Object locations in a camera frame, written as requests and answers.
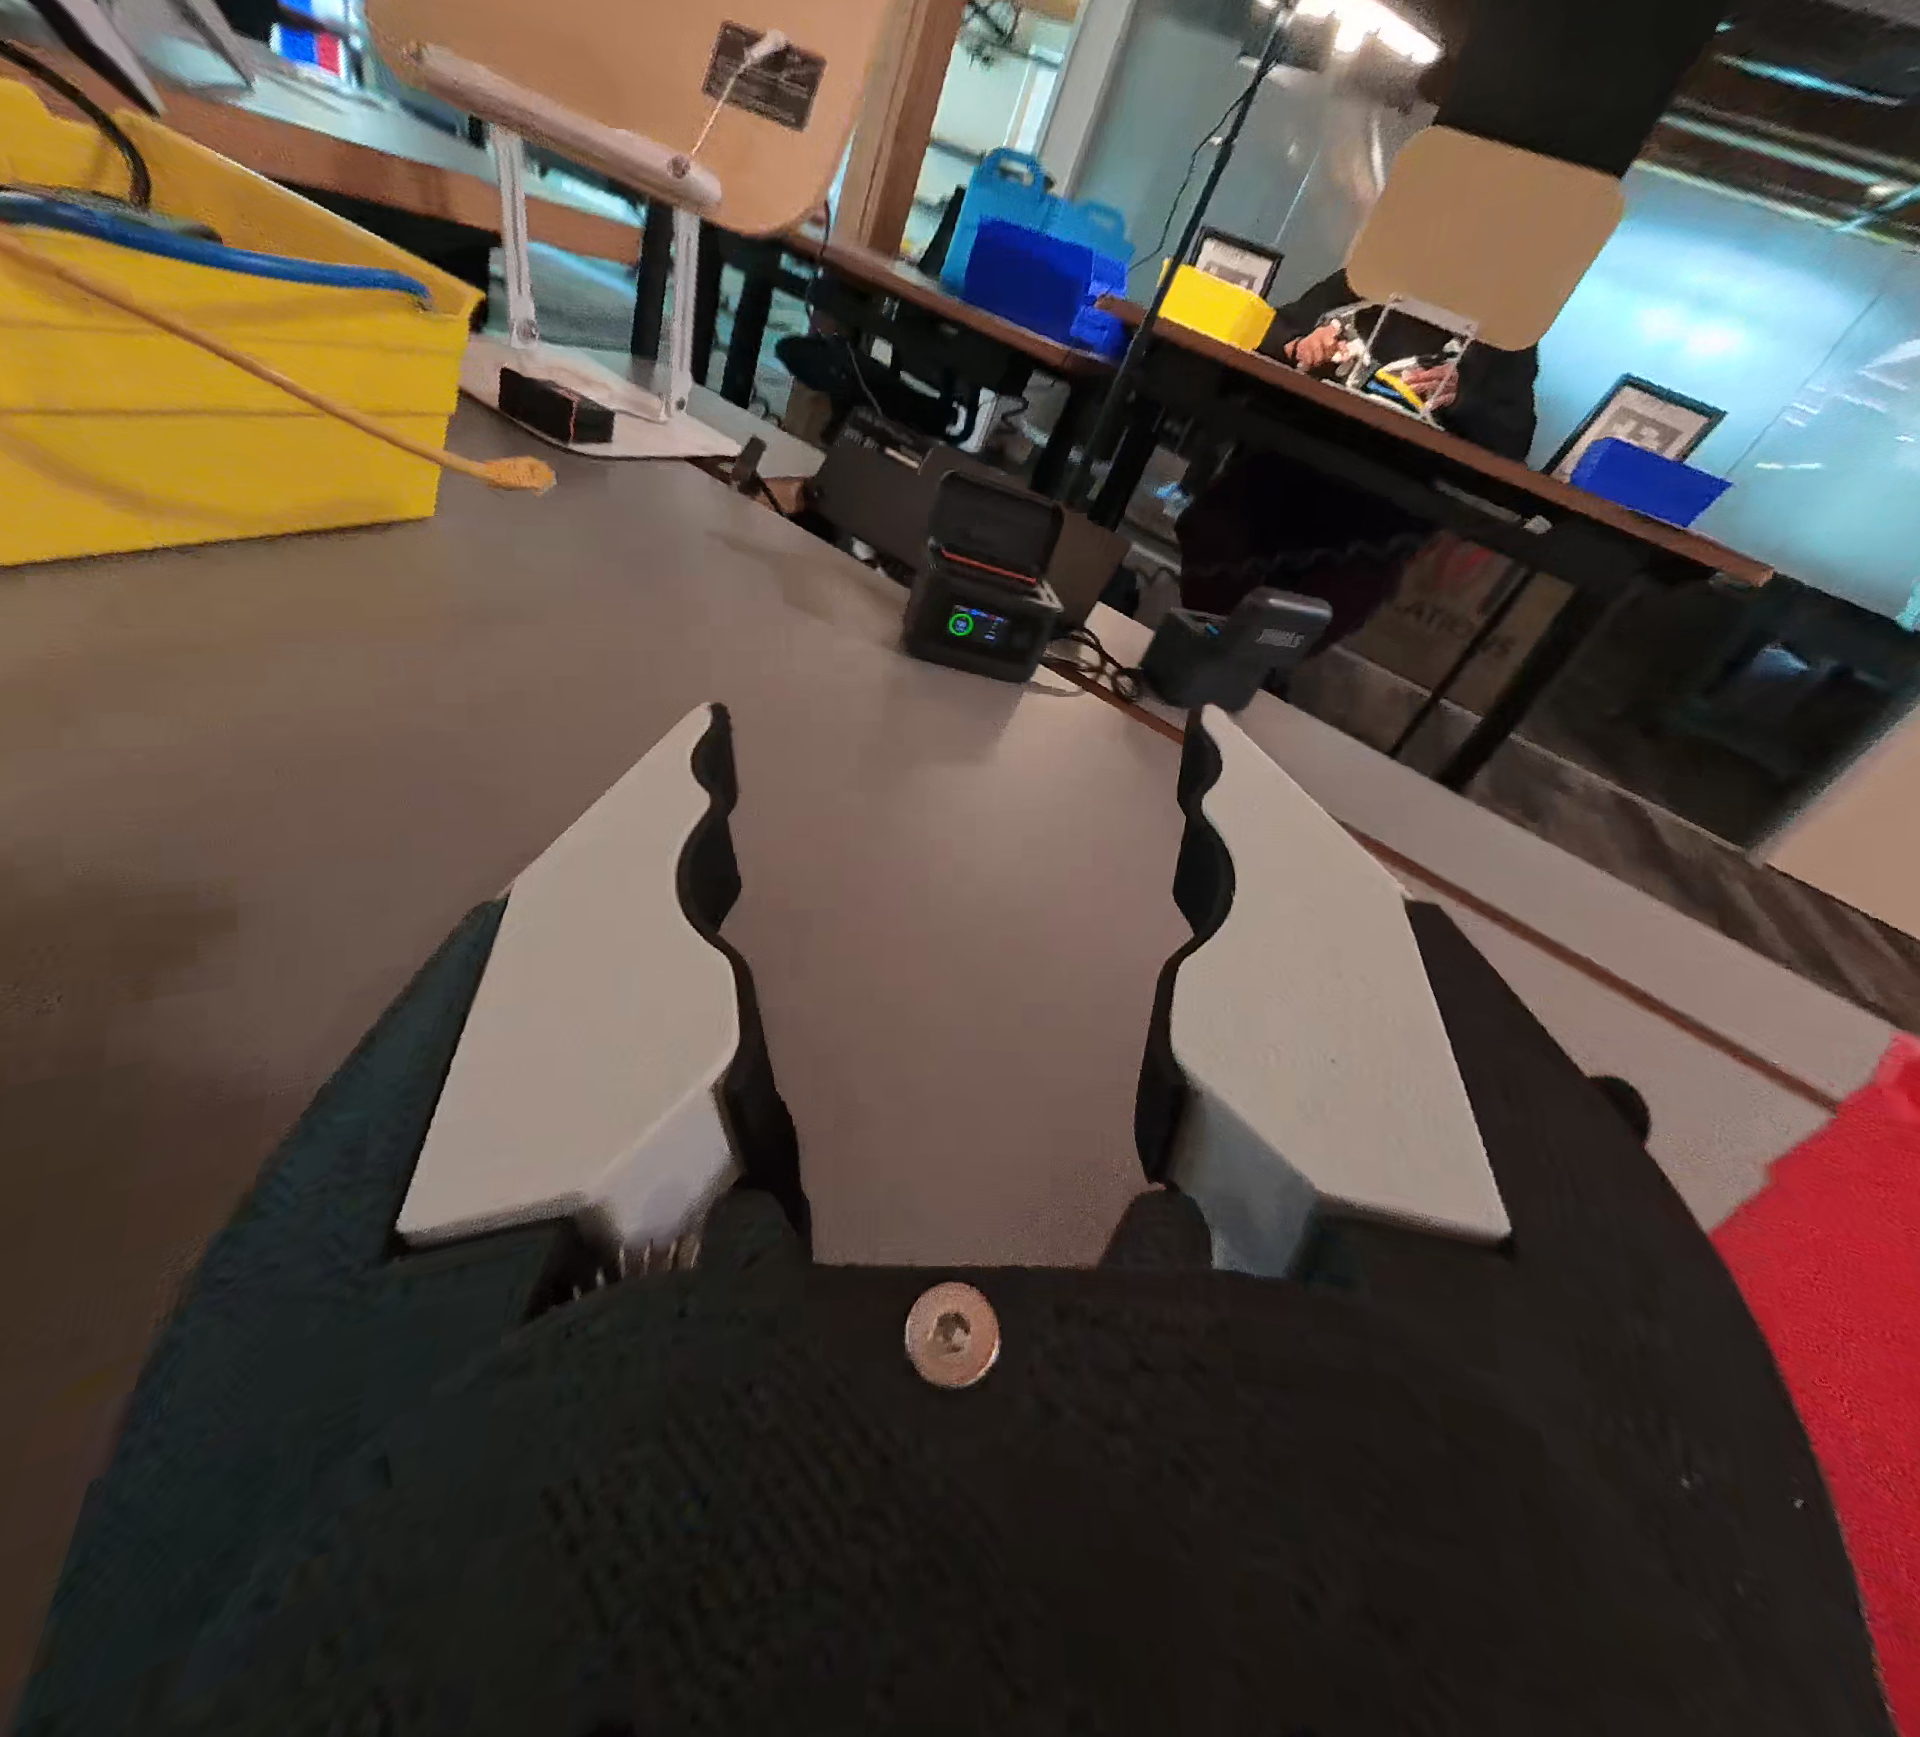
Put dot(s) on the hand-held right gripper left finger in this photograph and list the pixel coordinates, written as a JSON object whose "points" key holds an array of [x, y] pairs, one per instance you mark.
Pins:
{"points": [[586, 1017]]}

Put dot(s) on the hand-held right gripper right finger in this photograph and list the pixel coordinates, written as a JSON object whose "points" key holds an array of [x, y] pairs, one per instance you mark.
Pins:
{"points": [[1319, 1017]]}

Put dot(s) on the red plastic bin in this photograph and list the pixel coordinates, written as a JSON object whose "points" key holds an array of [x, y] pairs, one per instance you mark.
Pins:
{"points": [[1829, 1318]]}

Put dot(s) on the yellow plastic bin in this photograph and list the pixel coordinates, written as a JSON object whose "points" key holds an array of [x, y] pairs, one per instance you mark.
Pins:
{"points": [[1213, 308], [225, 447]]}

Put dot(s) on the dark grey charger box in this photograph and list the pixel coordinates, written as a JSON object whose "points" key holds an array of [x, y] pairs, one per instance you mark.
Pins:
{"points": [[1223, 656]]}

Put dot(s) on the cardboard box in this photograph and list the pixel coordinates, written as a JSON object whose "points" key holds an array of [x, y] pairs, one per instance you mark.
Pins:
{"points": [[1448, 635]]}

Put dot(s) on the black charging case with display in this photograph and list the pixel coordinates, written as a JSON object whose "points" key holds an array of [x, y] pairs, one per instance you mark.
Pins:
{"points": [[975, 620]]}

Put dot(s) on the brown-top desk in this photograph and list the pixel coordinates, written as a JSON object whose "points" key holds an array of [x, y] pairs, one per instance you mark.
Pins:
{"points": [[1350, 416], [899, 284], [345, 140]]}

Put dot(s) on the black equipment box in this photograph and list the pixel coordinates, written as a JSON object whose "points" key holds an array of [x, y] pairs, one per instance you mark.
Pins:
{"points": [[877, 486]]}

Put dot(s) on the blue plastic bin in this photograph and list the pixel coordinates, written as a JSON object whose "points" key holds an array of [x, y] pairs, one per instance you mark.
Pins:
{"points": [[1650, 486]]}

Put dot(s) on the framed tag marker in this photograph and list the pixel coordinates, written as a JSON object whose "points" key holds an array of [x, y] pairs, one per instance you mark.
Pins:
{"points": [[1650, 411], [1237, 265]]}

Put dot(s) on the stack of blue bins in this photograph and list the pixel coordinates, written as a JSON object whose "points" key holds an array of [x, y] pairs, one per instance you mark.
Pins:
{"points": [[1043, 283]]}

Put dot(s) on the blue carry case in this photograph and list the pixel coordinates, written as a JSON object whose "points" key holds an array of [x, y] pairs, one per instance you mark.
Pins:
{"points": [[1013, 191]]}

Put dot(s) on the black panel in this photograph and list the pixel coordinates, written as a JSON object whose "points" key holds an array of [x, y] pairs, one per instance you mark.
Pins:
{"points": [[1591, 56]]}

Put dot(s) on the studio light on stand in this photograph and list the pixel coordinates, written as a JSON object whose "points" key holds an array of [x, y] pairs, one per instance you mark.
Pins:
{"points": [[1342, 21]]}

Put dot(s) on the wooden post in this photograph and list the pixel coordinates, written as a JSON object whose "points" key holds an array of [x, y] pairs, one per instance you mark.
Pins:
{"points": [[914, 42]]}

